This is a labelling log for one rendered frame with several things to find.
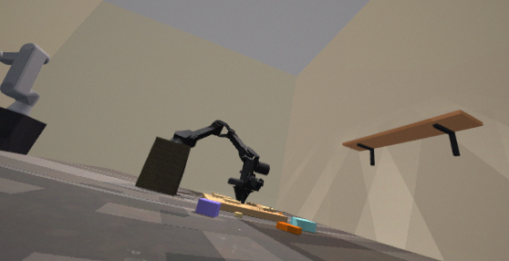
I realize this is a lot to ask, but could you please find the purple block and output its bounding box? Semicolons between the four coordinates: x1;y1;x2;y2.
195;198;222;218

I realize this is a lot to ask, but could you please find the light blue flat block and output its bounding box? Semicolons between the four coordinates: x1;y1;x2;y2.
290;217;317;233

